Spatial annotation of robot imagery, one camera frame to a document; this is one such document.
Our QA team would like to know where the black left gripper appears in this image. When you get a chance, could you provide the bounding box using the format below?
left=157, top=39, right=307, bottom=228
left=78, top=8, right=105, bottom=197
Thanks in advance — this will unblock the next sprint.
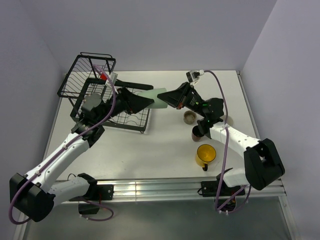
left=96, top=86, right=153, bottom=125

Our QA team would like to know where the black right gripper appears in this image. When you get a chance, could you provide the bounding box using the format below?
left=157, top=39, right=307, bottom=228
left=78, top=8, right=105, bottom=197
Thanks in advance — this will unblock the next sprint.
left=156, top=82, right=208, bottom=118

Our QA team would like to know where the pale green cup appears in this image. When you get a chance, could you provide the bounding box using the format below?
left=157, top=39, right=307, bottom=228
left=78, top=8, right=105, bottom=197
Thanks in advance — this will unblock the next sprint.
left=137, top=88, right=168, bottom=109

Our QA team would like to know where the speckled beige cup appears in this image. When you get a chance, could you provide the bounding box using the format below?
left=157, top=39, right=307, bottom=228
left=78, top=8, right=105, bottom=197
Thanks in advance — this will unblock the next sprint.
left=183, top=110, right=197, bottom=125

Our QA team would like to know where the dark maroon mug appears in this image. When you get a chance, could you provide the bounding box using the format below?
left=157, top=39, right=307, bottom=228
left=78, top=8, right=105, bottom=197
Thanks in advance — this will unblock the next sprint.
left=191, top=126, right=204, bottom=142

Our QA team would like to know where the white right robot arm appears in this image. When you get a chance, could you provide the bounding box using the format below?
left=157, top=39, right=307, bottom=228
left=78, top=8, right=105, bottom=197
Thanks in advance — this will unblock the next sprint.
left=157, top=82, right=285, bottom=195

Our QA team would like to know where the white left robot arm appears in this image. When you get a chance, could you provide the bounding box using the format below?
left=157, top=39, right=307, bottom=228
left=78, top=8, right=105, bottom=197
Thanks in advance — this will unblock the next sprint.
left=8, top=87, right=155, bottom=225

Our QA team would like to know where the yellow mug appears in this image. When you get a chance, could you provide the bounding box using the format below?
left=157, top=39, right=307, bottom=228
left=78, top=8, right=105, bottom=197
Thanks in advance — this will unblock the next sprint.
left=195, top=144, right=217, bottom=172

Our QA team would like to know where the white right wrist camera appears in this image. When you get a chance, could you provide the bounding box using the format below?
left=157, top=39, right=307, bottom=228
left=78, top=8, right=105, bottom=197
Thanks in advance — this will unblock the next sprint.
left=186, top=69, right=205, bottom=86

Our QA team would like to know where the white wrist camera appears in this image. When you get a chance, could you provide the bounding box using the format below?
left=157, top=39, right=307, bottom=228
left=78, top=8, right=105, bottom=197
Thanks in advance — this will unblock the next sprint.
left=99, top=72, right=119, bottom=88
left=186, top=69, right=205, bottom=86

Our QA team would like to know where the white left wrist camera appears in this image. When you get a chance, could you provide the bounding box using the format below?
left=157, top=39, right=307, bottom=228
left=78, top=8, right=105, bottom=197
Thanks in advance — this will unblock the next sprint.
left=99, top=72, right=119, bottom=88

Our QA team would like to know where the black wire dish rack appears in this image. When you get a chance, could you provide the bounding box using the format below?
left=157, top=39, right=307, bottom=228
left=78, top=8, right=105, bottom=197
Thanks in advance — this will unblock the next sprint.
left=57, top=52, right=150, bottom=134

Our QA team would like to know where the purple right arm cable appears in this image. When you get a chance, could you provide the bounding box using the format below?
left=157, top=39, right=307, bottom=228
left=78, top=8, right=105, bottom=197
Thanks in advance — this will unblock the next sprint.
left=203, top=70, right=252, bottom=214

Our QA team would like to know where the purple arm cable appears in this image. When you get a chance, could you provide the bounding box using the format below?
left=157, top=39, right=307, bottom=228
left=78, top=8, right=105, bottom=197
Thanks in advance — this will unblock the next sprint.
left=203, top=70, right=252, bottom=214
left=8, top=63, right=118, bottom=225

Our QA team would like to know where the aluminium mounting rail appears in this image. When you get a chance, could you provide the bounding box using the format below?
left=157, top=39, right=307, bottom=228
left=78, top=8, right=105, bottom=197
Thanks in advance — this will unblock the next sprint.
left=53, top=174, right=288, bottom=204

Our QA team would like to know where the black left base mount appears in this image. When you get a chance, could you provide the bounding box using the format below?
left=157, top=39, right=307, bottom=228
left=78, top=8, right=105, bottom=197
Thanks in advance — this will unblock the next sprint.
left=84, top=184, right=114, bottom=201

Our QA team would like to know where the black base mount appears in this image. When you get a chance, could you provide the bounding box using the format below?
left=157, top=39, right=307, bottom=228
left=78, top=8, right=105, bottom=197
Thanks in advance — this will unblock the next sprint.
left=197, top=180, right=219, bottom=198
left=84, top=184, right=114, bottom=201

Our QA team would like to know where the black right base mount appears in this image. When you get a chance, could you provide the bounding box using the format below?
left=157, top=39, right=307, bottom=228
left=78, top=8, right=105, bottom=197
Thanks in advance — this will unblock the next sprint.
left=197, top=180, right=219, bottom=198

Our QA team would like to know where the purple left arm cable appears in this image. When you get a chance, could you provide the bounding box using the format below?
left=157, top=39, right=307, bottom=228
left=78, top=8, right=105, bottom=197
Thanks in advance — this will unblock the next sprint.
left=8, top=63, right=118, bottom=225

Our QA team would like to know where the black box under rail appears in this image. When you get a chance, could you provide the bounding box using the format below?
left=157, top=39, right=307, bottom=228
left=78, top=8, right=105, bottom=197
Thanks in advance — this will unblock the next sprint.
left=78, top=203, right=100, bottom=215

